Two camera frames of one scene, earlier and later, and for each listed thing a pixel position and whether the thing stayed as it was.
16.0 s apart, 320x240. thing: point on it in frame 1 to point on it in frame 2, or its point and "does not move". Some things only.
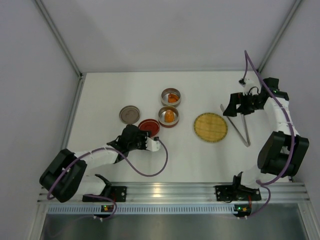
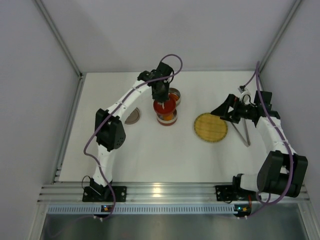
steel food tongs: x=247 y=144 does not move
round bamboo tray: x=210 y=127 does not move
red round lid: x=150 y=125 to x=165 y=107
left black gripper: x=139 y=138 to x=160 y=96
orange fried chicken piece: x=172 y=98 does not move
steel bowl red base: x=161 y=116 does not move
